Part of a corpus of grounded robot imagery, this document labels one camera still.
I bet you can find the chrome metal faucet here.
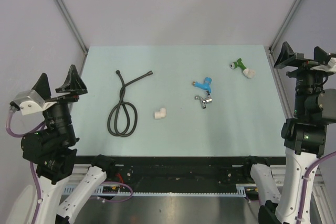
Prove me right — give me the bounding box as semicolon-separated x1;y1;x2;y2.
194;94;213;109

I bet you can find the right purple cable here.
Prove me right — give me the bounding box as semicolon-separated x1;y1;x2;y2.
249;152;336;224

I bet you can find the white elbow pipe fitting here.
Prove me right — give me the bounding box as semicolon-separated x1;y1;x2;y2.
154;108;167;120

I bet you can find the white straight pipe fitting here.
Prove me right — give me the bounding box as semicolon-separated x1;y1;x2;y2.
243;68;256;79

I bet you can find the green plastic faucet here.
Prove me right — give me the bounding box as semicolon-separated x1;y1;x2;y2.
229;58;246;71

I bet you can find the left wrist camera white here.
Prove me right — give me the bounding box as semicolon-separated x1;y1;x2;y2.
11;90;57;115

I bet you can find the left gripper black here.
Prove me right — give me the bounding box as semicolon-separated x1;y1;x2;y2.
33;63;88;144

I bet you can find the black flexible hose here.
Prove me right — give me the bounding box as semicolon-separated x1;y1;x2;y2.
107;69;154;138

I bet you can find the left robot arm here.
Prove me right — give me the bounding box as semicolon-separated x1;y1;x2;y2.
6;65;117;223

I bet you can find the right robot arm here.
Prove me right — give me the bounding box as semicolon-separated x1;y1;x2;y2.
242;41;335;223

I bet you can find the perforated cable tray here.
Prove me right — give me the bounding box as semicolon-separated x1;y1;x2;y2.
62;183;263;198

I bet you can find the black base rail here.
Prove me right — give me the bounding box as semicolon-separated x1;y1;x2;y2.
107;156;286;194

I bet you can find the blue plastic faucet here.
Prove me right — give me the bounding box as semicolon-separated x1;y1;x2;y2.
192;77;212;94

